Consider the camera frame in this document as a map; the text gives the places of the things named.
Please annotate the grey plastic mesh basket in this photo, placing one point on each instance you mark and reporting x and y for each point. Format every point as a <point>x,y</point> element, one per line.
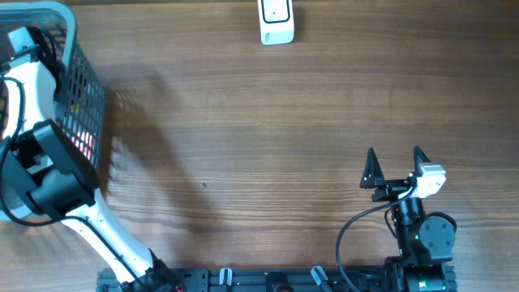
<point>80,103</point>

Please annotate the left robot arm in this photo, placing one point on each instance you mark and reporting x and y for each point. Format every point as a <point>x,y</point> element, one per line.
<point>52,175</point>

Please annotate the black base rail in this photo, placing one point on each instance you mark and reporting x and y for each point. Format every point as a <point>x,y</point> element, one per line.
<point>284,280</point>

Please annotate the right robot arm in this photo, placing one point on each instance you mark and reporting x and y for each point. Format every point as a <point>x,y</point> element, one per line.
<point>425,240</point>

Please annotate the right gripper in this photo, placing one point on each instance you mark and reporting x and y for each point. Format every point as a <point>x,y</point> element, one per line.
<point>373,177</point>

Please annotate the white barcode scanner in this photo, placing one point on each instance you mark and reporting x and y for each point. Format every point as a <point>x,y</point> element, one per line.
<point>276,21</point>

